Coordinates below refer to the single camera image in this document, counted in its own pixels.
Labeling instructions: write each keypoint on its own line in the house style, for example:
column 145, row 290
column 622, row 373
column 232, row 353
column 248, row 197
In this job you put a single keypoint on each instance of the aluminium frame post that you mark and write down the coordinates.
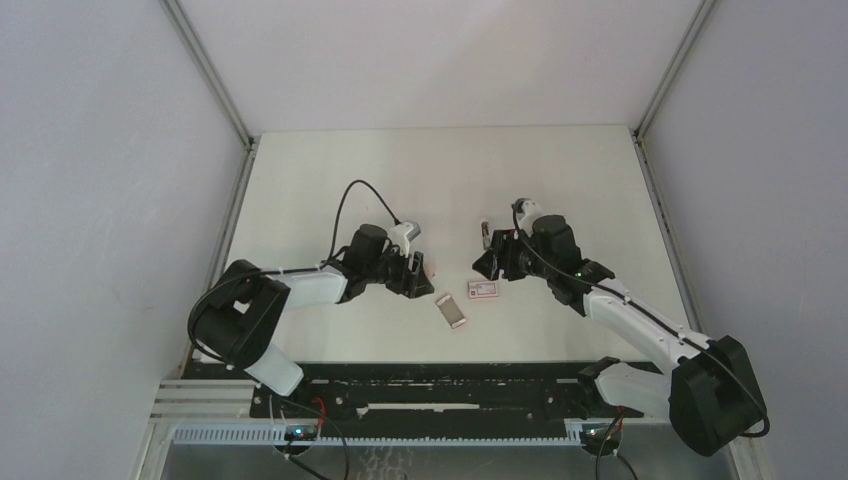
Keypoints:
column 640, row 137
column 187, row 33

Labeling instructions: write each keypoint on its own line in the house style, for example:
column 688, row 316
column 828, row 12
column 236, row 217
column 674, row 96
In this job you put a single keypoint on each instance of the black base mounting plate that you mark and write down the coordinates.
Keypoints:
column 471, row 401

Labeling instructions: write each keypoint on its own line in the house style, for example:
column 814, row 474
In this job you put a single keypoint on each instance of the red staple box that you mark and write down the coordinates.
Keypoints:
column 482, row 289

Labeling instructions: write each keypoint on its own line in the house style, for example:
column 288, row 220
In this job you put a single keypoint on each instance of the left aluminium frame post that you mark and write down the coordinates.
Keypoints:
column 187, row 33

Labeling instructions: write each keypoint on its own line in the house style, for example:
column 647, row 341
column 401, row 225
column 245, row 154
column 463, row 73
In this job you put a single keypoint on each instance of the cardboard staple box tray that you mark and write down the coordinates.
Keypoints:
column 451, row 311

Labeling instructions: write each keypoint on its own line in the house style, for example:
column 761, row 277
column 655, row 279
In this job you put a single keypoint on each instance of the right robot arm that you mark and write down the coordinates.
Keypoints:
column 705, row 388

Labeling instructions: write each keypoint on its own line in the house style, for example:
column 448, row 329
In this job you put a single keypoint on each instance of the white mini stapler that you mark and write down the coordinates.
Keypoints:
column 486, row 236

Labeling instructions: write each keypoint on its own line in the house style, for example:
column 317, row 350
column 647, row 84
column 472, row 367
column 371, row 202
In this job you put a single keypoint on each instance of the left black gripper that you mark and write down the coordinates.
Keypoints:
column 410, row 283

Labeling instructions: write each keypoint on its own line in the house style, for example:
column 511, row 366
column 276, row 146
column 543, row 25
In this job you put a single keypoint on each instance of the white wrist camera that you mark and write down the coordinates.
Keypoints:
column 402, row 236
column 525, row 212

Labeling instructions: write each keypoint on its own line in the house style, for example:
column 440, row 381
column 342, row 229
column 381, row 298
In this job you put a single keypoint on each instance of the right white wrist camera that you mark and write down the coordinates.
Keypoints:
column 525, row 212

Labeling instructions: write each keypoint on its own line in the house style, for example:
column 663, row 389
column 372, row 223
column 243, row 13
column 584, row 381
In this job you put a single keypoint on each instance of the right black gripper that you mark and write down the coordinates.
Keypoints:
column 500, row 257

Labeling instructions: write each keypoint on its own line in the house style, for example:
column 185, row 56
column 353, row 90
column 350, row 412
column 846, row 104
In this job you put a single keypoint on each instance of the right aluminium frame post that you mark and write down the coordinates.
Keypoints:
column 640, row 137

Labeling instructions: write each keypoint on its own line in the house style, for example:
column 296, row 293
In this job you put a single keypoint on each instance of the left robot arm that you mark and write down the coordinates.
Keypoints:
column 234, row 322

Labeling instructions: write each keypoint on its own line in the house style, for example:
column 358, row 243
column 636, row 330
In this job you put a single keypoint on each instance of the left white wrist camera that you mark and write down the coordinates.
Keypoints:
column 402, row 236

